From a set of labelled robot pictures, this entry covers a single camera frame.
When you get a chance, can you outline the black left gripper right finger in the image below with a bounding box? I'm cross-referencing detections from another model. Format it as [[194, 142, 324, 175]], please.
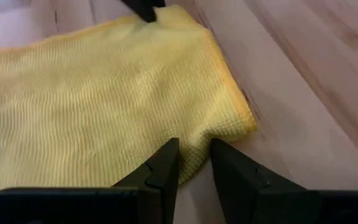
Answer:
[[209, 138, 319, 224]]

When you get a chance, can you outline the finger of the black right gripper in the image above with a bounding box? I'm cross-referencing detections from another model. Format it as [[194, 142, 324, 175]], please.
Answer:
[[121, 0, 167, 24]]

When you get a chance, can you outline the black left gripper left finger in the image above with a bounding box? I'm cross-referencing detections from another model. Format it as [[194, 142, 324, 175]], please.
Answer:
[[112, 138, 180, 224]]

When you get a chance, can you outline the yellow microfiber towel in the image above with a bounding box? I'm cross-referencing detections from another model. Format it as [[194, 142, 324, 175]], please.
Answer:
[[0, 4, 258, 203]]

